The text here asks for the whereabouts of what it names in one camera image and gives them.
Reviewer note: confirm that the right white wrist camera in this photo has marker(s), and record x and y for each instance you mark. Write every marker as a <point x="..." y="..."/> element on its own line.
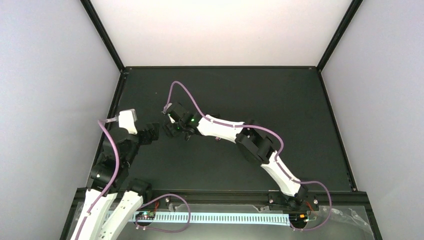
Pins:
<point x="172" y="120"/>

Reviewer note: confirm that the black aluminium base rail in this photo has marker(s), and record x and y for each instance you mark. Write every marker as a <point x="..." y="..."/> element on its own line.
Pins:
<point x="255" y="197"/>

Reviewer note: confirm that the black frame post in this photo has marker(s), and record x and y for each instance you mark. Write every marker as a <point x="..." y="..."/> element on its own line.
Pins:
<point x="102" y="32"/>
<point x="338" y="34"/>

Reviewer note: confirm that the left black frame post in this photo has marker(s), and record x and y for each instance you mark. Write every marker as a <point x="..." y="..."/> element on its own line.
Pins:
<point x="102" y="32"/>

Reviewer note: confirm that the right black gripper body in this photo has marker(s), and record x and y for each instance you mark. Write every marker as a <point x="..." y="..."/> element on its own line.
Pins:
<point x="169" y="128"/>

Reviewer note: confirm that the left electronics board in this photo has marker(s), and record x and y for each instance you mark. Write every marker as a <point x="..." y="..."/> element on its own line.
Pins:
<point x="145" y="216"/>

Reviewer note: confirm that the right black frame post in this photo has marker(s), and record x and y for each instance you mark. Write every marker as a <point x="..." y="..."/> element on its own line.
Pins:
<point x="338" y="34"/>

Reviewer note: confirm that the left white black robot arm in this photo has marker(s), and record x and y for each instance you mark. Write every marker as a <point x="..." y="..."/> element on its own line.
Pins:
<point x="118" y="151"/>

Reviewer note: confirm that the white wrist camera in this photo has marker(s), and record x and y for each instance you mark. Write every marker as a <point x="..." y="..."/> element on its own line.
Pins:
<point x="172" y="120"/>
<point x="127" y="119"/>

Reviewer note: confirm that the electronics board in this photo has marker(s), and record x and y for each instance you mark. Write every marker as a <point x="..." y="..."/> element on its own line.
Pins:
<point x="145" y="216"/>
<point x="301" y="218"/>

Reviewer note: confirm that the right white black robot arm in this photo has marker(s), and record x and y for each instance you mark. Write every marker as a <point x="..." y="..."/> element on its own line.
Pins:
<point x="254" y="142"/>

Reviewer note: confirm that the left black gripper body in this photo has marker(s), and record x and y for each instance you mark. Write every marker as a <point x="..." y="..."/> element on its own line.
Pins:
<point x="146" y="139"/>

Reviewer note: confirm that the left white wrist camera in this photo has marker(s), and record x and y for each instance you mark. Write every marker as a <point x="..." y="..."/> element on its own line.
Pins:
<point x="127" y="119"/>

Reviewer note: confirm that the clear plastic sheet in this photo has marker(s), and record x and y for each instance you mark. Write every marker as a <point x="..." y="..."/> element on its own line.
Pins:
<point x="346" y="222"/>

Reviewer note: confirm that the white slotted cable duct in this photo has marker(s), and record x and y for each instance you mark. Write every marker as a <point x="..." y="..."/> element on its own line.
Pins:
<point x="278" y="219"/>

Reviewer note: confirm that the right electronics board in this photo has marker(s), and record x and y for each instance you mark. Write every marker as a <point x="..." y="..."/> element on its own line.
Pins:
<point x="301" y="218"/>

